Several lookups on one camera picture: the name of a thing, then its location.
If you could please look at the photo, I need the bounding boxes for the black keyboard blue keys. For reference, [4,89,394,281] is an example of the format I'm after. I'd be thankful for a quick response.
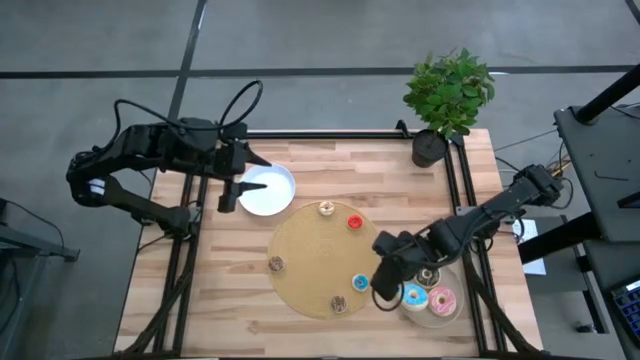
[608,278,640,346]

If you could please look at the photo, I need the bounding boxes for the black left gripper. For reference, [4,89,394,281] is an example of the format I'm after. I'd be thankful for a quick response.
[214,141,273,195]

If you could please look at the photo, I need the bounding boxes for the black pole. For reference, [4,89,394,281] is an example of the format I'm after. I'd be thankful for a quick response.
[573,63,640,125]

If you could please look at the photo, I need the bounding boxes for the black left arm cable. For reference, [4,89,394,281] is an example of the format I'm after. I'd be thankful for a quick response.
[113,79,265,134]

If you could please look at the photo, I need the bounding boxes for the black aluminium table frame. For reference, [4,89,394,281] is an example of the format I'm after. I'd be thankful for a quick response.
[114,119,544,359]

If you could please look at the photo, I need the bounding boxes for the grey metal stand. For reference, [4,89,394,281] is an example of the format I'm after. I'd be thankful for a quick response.
[0,197,81,360]

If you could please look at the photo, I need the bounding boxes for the large chocolate frosted donut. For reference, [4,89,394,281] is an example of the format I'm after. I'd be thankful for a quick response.
[415,266,442,290]

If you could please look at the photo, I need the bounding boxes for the dark grey side desk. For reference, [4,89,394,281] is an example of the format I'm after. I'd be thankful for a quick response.
[552,102,640,246]

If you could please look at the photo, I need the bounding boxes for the large blue frosted donut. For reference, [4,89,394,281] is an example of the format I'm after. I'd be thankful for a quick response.
[401,282,430,313]

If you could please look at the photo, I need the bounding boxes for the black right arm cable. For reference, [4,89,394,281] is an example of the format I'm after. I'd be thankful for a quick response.
[372,293,401,313]

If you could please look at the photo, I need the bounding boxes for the white paper sheet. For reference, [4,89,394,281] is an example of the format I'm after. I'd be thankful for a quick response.
[514,219,548,277]

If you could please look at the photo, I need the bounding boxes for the black cart beam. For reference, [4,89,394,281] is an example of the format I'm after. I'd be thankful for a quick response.
[517,212,601,266]

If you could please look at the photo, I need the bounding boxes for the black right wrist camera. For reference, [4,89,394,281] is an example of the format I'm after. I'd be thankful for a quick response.
[371,229,401,257]

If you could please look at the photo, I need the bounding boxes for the white round plate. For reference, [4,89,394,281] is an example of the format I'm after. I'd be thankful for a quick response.
[237,162,297,218]

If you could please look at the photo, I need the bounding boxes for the large pink frosted donut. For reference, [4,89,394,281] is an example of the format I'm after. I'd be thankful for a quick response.
[428,286,458,318]

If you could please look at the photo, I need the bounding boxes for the beige round plate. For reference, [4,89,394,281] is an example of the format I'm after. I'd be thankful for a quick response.
[397,262,466,330]

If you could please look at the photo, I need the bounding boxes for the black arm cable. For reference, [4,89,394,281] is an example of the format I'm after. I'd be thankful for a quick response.
[372,293,401,313]
[113,79,265,134]

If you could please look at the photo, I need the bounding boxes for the green plant in black pot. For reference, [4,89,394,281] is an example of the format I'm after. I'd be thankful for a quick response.
[402,47,496,169]

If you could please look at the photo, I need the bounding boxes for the round woven straw placemat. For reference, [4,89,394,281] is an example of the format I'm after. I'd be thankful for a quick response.
[267,199,382,321]

